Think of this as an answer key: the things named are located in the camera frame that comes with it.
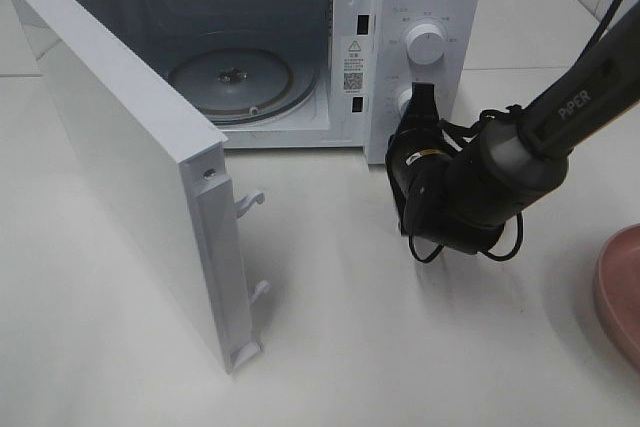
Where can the glass microwave turntable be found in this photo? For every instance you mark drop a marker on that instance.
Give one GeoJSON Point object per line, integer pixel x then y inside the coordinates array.
{"type": "Point", "coordinates": [234, 85]}

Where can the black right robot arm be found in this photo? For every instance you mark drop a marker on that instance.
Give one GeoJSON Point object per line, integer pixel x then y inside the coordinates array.
{"type": "Point", "coordinates": [458, 186]}

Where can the white microwave knob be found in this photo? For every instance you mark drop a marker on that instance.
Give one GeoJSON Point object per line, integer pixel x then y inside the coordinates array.
{"type": "Point", "coordinates": [402, 101]}
{"type": "Point", "coordinates": [425, 42]}

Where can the pink plate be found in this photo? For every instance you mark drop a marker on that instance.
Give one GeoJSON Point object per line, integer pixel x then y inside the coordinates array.
{"type": "Point", "coordinates": [616, 292]}

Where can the white microwave oven body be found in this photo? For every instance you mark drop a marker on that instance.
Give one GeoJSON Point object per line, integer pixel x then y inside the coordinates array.
{"type": "Point", "coordinates": [166, 33]}

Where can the lower white microwave knob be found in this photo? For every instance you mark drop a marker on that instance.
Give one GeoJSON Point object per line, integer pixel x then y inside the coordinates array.
{"type": "Point", "coordinates": [402, 101]}

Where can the white warning label sticker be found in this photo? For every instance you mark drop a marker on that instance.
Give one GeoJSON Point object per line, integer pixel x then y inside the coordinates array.
{"type": "Point", "coordinates": [355, 53]}

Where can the white microwave door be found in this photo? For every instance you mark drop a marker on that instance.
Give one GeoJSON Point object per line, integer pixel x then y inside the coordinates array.
{"type": "Point", "coordinates": [157, 163]}

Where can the upper white microwave knob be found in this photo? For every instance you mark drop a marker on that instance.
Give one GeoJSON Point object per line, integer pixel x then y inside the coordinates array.
{"type": "Point", "coordinates": [425, 42]}

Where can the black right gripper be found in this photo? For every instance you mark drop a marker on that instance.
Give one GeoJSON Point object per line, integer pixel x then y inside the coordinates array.
{"type": "Point", "coordinates": [418, 156]}

